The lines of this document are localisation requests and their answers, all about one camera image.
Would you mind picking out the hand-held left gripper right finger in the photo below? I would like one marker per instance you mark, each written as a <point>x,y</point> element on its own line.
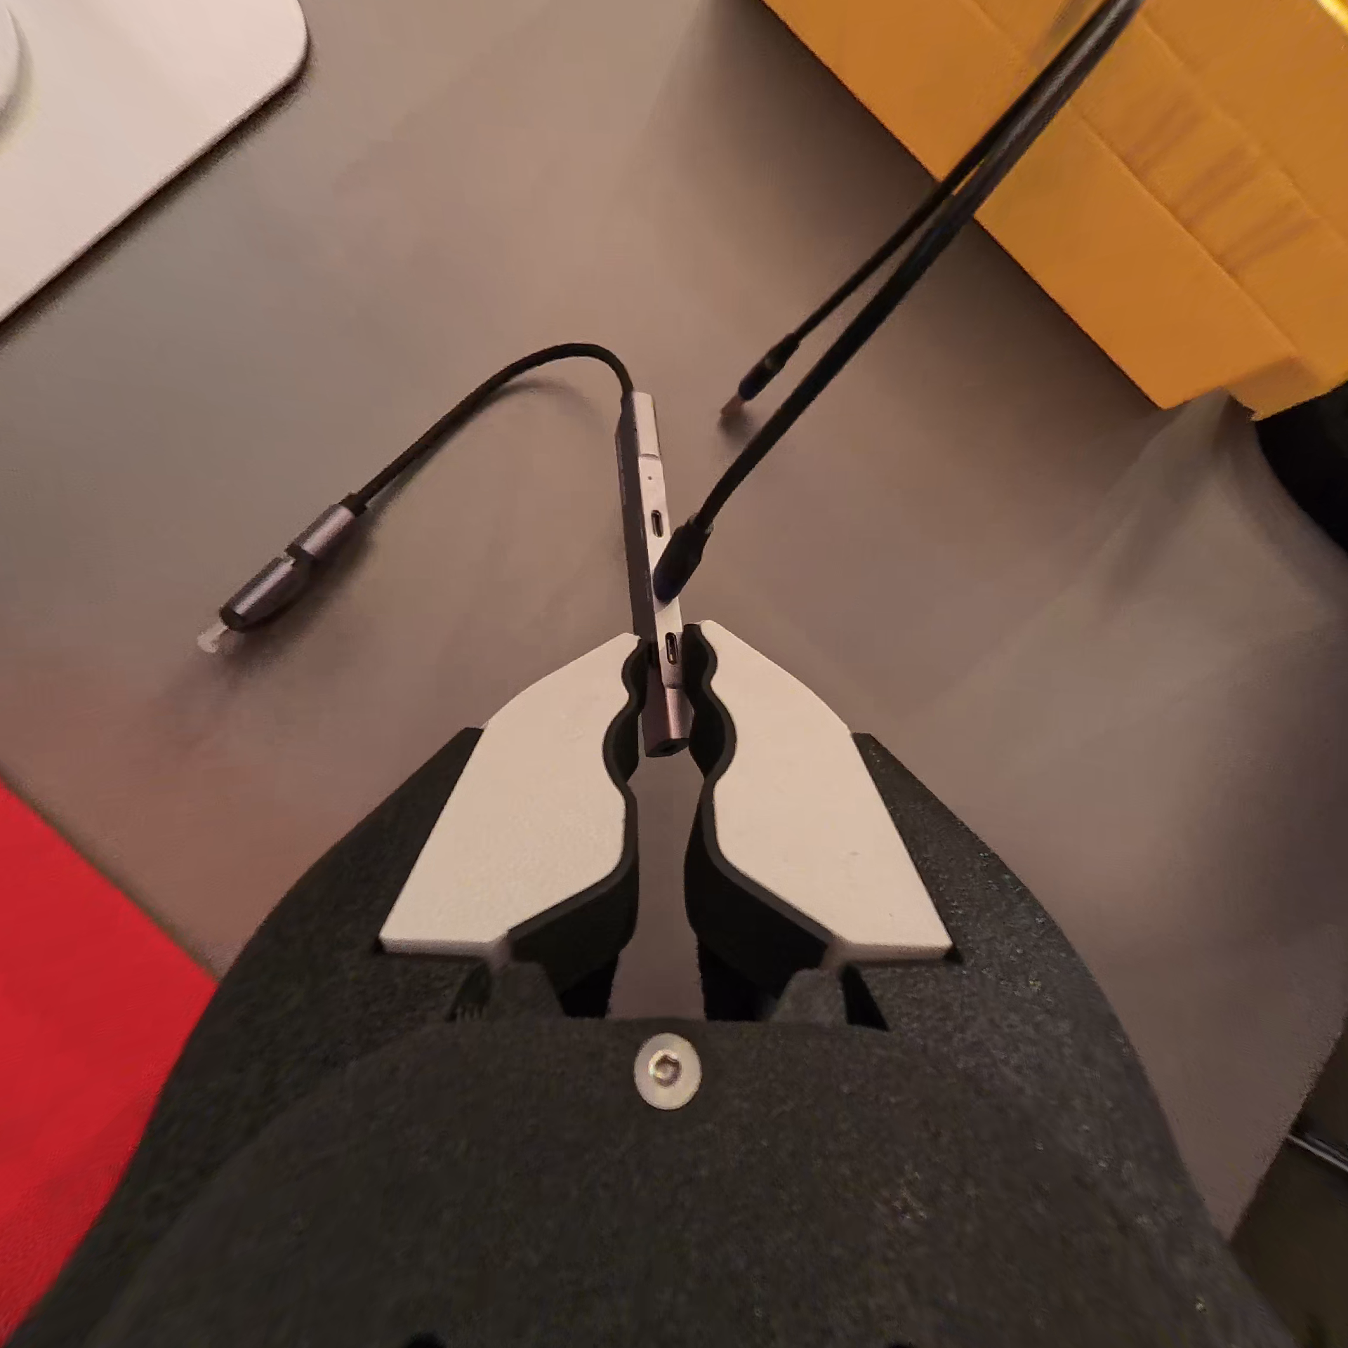
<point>801,832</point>

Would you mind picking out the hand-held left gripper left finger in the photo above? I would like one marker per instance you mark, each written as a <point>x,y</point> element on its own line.
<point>527,822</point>

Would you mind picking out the grey usb hub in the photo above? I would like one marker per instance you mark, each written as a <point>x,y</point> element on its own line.
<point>647,495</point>

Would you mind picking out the red plastic bin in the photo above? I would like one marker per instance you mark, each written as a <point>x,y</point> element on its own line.
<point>74,1000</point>

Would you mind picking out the yellow plastic bin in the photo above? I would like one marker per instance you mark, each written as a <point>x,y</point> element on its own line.
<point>1159,158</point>

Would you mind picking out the white divider foot plate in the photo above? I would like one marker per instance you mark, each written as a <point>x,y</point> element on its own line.
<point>127,127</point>

